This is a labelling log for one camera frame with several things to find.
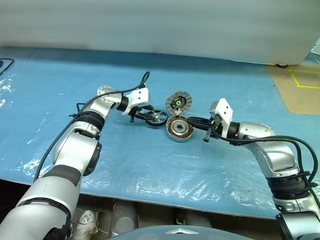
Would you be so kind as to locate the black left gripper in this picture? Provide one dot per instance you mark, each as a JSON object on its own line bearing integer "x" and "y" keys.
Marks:
{"x": 140, "y": 110}

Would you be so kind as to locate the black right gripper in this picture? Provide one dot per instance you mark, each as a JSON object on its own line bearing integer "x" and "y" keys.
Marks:
{"x": 216, "y": 127}

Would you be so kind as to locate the black rimmed silver rotor wheel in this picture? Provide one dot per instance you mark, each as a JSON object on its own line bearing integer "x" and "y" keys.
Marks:
{"x": 157, "y": 117}

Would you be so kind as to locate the silver motor stator copper windings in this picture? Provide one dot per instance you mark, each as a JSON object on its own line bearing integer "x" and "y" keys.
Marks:
{"x": 178, "y": 127}

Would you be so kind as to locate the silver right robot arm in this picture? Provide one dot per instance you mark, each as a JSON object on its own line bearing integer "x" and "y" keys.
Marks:
{"x": 275, "y": 155}

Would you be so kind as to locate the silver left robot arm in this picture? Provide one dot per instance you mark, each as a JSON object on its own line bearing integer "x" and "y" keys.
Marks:
{"x": 75, "y": 150}

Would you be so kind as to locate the round motor end cap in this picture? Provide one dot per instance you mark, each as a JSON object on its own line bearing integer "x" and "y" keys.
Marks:
{"x": 178, "y": 102}

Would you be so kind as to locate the white backdrop board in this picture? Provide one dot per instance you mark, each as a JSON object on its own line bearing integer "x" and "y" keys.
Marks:
{"x": 150, "y": 25}

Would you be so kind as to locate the brown cardboard sheet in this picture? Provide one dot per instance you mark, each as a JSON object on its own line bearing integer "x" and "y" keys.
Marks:
{"x": 295, "y": 100}

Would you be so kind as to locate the grey rounded cylinder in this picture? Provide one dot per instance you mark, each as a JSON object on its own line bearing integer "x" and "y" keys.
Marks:
{"x": 123, "y": 220}

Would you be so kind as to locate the grey robot torso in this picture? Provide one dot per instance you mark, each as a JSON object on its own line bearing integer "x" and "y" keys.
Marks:
{"x": 162, "y": 233}

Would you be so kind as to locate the pale crumpled rounded shape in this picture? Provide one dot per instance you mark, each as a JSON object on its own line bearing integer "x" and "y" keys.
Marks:
{"x": 86, "y": 225}

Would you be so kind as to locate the teal object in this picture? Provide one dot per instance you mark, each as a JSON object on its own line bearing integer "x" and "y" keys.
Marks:
{"x": 316, "y": 51}

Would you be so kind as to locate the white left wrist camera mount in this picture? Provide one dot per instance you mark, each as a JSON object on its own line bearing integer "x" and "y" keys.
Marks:
{"x": 138, "y": 97}

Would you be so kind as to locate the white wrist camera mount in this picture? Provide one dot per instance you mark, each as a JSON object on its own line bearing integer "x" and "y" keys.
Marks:
{"x": 138, "y": 97}
{"x": 225, "y": 108}

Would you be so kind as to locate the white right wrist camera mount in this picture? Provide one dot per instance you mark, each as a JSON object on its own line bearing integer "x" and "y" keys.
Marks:
{"x": 225, "y": 108}

